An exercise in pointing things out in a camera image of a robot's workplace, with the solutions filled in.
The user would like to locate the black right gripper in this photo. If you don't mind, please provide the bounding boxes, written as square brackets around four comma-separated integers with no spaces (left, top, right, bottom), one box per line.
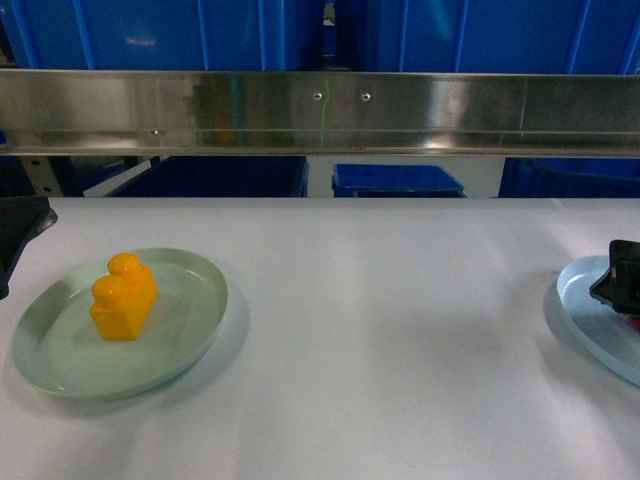
[589,239,639,315]

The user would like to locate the large blue bin right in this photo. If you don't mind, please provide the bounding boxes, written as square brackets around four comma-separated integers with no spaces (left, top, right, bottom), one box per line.
[334,0,639,75]

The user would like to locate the blue bin lower right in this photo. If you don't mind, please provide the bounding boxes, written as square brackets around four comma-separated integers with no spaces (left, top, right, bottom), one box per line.
[498,158,639,198]

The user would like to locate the blue bin lower left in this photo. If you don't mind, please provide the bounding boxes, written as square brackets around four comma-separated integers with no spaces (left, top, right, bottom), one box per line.
[109,156,309,198]

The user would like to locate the yellow toy building block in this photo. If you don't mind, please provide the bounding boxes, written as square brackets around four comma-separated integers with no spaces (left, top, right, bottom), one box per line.
[89,252,158,341]

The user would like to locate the pale green round plate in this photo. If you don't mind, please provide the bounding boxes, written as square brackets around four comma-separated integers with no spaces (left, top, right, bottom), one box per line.
[11,248,229,401]

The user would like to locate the small blue bin lower centre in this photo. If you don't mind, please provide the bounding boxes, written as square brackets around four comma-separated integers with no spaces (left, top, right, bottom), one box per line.
[332,164,465,198]

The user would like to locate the large blue bin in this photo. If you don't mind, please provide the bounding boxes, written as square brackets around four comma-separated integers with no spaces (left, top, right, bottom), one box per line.
[1,1,325,71]
[334,0,639,75]

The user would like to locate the red toy building block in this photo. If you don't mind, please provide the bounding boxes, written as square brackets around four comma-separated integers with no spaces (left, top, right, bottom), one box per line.
[628,316,640,330]

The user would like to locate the stainless steel shelf rail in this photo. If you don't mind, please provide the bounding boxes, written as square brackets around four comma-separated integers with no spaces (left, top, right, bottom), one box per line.
[1,69,639,158]

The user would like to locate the pale blue round plate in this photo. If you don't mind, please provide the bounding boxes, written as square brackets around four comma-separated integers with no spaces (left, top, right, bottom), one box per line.
[556,255,639,386]

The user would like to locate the large blue bin left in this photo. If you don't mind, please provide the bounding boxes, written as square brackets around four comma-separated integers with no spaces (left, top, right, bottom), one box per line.
[1,1,325,71]

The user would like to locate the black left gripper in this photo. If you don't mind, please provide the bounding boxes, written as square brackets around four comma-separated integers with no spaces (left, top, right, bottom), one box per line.
[1,196,58,299]

